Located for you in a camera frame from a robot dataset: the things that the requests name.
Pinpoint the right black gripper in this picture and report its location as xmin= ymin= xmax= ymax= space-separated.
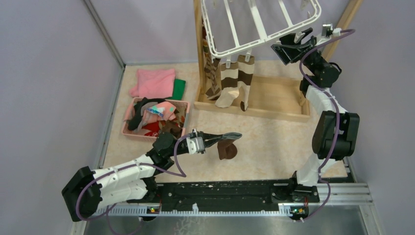
xmin=270 ymin=28 xmax=325 ymax=73

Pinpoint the dark brown grey-cuffed sock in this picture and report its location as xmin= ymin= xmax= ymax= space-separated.
xmin=217 ymin=140 xmax=238 ymax=160

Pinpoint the white clip hanger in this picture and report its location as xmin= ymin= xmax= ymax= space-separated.
xmin=199 ymin=0 xmax=322 ymax=64

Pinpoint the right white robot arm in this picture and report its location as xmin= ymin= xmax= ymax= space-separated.
xmin=271 ymin=28 xmax=360 ymax=202

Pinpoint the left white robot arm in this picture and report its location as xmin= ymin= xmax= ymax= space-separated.
xmin=62 ymin=131 xmax=242 ymax=222

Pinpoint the wooden hanger stand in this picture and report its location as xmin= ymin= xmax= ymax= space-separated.
xmin=193 ymin=0 xmax=364 ymax=123

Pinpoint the brown cream striped sock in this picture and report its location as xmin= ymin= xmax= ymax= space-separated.
xmin=215 ymin=62 xmax=239 ymax=108
xmin=237 ymin=55 xmax=255 ymax=112

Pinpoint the pink patterned sock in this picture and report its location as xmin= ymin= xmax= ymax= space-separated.
xmin=143 ymin=101 xmax=176 ymax=123

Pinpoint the red patterned sock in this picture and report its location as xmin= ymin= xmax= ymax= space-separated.
xmin=140 ymin=120 xmax=180 ymax=137

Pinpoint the green cloth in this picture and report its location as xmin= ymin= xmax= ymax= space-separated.
xmin=167 ymin=79 xmax=186 ymax=100

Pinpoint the pink towel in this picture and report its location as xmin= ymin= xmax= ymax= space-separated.
xmin=129 ymin=69 xmax=176 ymax=98

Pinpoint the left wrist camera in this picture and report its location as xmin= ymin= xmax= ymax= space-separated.
xmin=186 ymin=128 xmax=206 ymax=155

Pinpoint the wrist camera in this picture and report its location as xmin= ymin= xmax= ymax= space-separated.
xmin=186 ymin=128 xmax=206 ymax=155
xmin=321 ymin=23 xmax=342 ymax=40

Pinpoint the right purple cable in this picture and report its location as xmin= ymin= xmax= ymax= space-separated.
xmin=293 ymin=29 xmax=356 ymax=223

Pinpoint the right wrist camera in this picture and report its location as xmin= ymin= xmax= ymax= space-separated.
xmin=321 ymin=23 xmax=342 ymax=40

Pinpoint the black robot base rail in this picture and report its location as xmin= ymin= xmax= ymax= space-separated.
xmin=136 ymin=179 xmax=320 ymax=219

